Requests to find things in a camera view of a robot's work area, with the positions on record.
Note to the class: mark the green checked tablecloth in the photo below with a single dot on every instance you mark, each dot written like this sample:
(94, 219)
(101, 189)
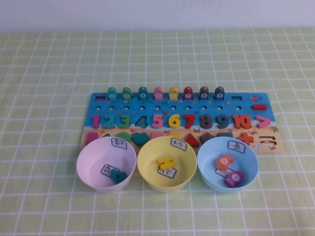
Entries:
(49, 73)

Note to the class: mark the teal number two piece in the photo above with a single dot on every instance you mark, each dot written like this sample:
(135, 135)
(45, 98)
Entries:
(108, 125)

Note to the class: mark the pink fish peg number five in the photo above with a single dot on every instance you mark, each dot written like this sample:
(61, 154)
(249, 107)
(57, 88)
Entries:
(158, 94)

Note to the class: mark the yellow number six piece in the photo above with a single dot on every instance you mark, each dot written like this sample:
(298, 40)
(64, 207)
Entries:
(172, 122)

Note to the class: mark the magenta number one piece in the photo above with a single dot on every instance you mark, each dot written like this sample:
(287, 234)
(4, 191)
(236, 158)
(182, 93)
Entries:
(96, 121)

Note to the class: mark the dark teal fish peg four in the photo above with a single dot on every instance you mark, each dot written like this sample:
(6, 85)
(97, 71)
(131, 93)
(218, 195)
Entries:
(143, 94)

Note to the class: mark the green circle shape piece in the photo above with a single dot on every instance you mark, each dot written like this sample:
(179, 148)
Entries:
(123, 137)

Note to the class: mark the pink number five piece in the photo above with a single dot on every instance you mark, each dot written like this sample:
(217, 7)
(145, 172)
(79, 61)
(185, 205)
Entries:
(157, 121)

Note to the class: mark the slate number nine piece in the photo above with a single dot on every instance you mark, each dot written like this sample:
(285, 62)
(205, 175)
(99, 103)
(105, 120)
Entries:
(225, 121)

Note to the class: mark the pink plastic bowl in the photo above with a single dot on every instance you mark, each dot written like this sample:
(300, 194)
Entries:
(93, 159)

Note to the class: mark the purple fish number one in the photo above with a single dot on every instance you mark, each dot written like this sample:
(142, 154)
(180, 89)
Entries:
(233, 179)

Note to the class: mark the dark teal heart piece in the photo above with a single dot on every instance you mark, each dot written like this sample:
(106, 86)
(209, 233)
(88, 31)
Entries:
(140, 138)

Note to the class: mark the yellow equals sign piece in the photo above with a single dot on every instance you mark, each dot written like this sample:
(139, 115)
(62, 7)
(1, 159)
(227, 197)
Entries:
(163, 161)

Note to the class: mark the orange number ten piece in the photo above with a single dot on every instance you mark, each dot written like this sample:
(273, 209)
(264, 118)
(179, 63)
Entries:
(236, 121)

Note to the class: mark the yellow fish peg number six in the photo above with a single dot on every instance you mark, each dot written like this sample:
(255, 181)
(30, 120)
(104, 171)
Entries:
(173, 94)

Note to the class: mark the red number seven piece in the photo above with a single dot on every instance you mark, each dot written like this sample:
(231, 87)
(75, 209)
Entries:
(189, 121)

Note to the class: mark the teal fish peg number two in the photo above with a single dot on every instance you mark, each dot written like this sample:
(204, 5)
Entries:
(112, 94)

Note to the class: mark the red minus sign piece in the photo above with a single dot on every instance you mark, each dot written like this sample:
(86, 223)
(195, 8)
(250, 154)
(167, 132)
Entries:
(259, 107)

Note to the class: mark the slate fish peg number nine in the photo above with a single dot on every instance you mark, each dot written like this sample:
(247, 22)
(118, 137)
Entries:
(219, 94)

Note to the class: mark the magenta shape piece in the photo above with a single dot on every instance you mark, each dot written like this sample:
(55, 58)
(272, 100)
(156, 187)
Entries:
(91, 137)

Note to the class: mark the pink greater-than sign piece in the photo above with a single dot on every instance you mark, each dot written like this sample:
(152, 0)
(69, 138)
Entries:
(265, 121)

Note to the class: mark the slate square piece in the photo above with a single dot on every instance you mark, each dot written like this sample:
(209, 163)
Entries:
(224, 135)

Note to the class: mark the green number three piece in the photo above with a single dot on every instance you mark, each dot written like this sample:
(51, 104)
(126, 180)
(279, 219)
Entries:
(126, 121)

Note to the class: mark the brown star piece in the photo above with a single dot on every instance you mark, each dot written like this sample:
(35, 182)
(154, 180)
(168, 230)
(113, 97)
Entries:
(206, 137)

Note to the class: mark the yellow plastic bowl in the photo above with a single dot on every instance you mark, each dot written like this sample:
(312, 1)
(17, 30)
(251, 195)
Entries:
(152, 150)

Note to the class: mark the yellow shape piece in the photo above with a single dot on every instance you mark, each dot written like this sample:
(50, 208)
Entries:
(173, 135)

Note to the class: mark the dark teal number four piece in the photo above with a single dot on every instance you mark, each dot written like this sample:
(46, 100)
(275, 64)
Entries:
(117, 177)

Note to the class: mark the red fish peg number seven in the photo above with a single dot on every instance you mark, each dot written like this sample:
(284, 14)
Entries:
(188, 94)

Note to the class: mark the brown number eight piece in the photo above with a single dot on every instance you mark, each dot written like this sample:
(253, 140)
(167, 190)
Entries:
(206, 121)

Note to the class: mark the colourful wooden puzzle board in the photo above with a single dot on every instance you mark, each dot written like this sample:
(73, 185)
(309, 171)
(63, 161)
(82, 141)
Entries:
(246, 101)

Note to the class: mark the orange fish number ten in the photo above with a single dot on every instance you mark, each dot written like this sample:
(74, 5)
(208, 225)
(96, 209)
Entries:
(222, 162)

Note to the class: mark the green fish peg number three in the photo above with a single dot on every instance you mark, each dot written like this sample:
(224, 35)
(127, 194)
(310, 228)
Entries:
(127, 94)

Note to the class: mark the light blue plastic bowl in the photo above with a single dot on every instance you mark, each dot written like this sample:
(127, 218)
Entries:
(209, 157)

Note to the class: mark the orange plus sign piece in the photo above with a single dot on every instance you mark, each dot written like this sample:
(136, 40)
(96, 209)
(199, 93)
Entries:
(246, 139)

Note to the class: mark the pink shape piece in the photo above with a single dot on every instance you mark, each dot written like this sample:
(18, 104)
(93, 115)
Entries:
(156, 135)

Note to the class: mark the brown fish peg number eight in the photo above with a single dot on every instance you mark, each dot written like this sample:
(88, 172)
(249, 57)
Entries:
(204, 94)

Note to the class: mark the red triangle piece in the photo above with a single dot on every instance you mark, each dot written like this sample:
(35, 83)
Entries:
(192, 141)

